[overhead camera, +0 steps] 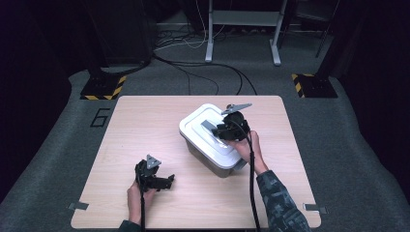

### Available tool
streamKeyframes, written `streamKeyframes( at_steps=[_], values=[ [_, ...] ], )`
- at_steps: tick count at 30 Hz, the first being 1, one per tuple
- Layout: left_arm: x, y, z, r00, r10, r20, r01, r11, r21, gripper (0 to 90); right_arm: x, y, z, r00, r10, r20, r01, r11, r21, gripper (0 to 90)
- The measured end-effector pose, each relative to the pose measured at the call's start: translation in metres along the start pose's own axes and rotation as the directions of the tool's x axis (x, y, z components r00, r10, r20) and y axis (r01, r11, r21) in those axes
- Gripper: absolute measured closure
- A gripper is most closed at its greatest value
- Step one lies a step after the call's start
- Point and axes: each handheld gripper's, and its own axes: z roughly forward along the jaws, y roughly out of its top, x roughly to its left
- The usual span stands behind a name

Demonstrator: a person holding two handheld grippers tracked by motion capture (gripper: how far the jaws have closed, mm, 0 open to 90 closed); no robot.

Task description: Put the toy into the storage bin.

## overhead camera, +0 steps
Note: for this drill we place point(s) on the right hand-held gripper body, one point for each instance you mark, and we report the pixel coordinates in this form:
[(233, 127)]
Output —
[(237, 127)]

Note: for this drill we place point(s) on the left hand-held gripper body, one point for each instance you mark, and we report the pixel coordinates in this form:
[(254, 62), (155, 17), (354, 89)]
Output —
[(146, 175)]

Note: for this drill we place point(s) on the white storage box lid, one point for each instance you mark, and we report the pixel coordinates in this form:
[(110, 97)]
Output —
[(199, 135)]

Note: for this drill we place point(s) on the clear plastic storage box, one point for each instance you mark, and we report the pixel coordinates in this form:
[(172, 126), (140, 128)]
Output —
[(219, 169)]

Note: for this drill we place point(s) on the person's right hand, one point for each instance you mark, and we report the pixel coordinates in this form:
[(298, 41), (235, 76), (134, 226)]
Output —
[(248, 154)]

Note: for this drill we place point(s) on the person's left hand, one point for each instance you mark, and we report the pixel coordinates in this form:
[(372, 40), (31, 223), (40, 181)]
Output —
[(135, 203)]

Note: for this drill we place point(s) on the grey tape piece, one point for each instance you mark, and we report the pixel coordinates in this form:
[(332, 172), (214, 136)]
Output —
[(78, 206), (316, 208)]

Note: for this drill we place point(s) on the black striped-edge stand base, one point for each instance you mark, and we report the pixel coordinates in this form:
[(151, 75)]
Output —
[(100, 87), (317, 87)]

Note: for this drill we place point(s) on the white metal table frame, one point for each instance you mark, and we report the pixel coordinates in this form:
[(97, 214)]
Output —
[(209, 38)]

